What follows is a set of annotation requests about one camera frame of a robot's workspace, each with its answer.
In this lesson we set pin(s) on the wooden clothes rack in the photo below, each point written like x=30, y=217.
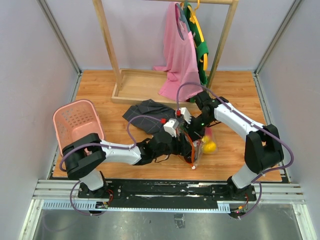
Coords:
x=135, y=85

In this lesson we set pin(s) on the dark grey checked cloth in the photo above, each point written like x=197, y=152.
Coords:
x=149, y=112

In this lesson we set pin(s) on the grey clothes hanger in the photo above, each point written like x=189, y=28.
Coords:
x=181, y=22

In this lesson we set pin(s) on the yellow clothes hanger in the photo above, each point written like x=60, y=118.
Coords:
x=200, y=32

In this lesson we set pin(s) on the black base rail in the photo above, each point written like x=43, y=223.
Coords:
x=163, y=194

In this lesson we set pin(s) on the green t-shirt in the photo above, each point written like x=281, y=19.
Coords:
x=201, y=55

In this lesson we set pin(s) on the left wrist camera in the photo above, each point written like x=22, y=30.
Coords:
x=172, y=126

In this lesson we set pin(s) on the red fake apple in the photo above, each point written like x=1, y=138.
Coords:
x=208, y=132

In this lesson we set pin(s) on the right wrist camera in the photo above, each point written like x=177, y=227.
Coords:
x=183, y=116

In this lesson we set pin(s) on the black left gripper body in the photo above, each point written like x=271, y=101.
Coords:
x=174, y=148

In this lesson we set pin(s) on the clear zip top bag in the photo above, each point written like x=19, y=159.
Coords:
x=197, y=148

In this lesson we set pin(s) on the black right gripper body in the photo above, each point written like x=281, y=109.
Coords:
x=197, y=124

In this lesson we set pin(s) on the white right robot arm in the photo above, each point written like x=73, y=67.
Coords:
x=262, y=150

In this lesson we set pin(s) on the yellow fake lemon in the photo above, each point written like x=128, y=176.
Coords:
x=209, y=147

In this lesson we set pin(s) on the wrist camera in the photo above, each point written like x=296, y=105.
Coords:
x=183, y=116
x=172, y=126

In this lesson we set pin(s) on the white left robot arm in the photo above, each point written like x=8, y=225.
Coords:
x=82, y=157

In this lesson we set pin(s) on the pink t-shirt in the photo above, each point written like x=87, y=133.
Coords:
x=182, y=75

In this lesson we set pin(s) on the pink plastic basket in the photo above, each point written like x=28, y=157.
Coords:
x=75, y=121

